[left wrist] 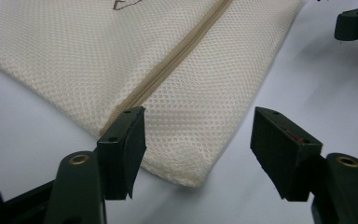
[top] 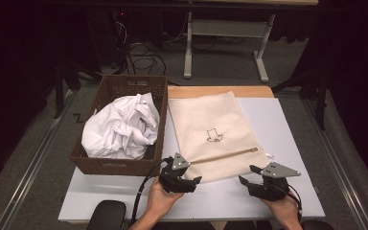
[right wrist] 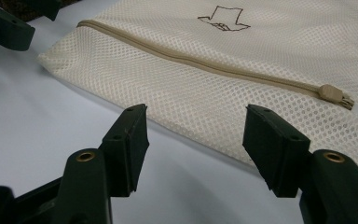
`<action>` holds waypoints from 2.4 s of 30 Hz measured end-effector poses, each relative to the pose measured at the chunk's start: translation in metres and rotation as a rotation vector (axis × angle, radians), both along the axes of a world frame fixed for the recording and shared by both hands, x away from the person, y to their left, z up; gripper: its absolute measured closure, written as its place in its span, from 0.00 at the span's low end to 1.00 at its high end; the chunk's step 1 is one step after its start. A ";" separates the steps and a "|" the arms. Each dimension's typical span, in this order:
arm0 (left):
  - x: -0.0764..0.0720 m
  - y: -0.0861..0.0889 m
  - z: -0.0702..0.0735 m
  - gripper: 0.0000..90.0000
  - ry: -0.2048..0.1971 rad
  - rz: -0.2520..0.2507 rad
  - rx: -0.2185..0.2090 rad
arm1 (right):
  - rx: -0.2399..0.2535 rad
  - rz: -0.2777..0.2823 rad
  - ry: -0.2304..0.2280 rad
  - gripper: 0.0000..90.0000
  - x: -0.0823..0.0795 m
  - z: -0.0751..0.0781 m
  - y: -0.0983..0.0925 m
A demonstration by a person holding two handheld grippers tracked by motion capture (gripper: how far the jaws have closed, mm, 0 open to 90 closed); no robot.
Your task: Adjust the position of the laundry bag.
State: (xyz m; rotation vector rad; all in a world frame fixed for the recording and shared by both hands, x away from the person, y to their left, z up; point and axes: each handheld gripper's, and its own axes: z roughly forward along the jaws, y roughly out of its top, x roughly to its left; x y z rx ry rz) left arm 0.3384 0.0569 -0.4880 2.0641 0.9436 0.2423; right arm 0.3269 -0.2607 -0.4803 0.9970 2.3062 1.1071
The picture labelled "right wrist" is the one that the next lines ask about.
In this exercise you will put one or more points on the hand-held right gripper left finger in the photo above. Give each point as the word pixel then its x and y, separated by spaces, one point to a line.
pixel 126 155

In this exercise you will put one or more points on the cream mesh laundry bag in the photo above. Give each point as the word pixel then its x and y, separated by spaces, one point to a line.
pixel 180 93

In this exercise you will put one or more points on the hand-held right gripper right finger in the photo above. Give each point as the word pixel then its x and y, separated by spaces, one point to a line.
pixel 276 152

